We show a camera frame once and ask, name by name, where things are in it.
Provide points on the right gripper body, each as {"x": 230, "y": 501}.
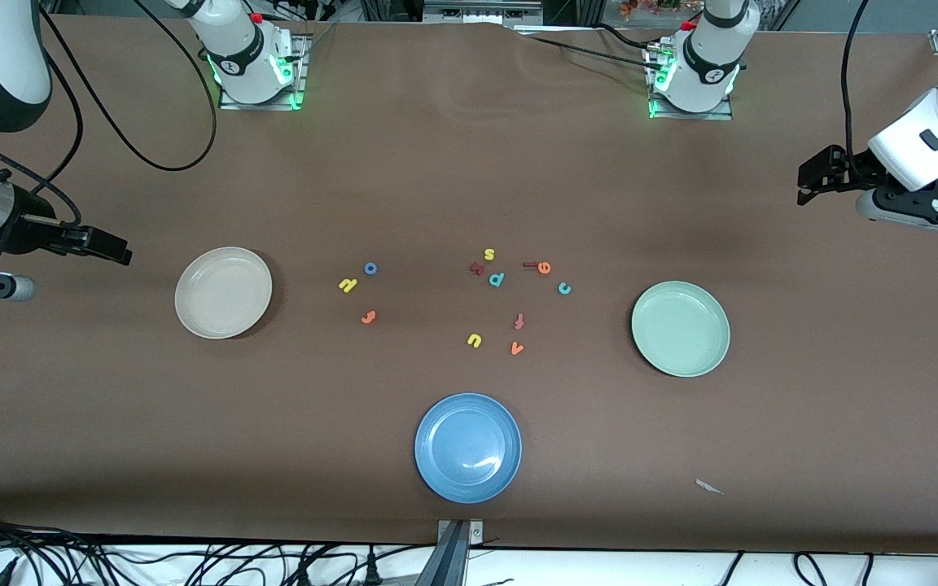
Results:
{"x": 32, "y": 227}

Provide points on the yellow letter h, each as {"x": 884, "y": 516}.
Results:
{"x": 347, "y": 285}

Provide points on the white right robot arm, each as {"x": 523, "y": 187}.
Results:
{"x": 233, "y": 49}

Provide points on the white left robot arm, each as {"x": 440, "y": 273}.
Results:
{"x": 709, "y": 49}

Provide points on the beige round plate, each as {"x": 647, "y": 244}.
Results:
{"x": 223, "y": 293}

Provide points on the green round plate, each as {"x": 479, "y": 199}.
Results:
{"x": 681, "y": 329}

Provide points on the orange red decoration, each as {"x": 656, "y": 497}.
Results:
{"x": 640, "y": 8}

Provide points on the white paper scrap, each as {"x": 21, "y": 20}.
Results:
{"x": 709, "y": 487}

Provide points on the brown table cover sheet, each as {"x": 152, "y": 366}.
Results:
{"x": 436, "y": 163}

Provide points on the grey metal device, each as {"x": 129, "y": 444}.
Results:
{"x": 481, "y": 12}

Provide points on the blue round plate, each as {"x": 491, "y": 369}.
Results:
{"x": 468, "y": 448}

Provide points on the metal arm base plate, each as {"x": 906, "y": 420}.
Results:
{"x": 241, "y": 106}
{"x": 697, "y": 115}

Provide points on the metal camera post bracket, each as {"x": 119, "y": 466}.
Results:
{"x": 453, "y": 553}

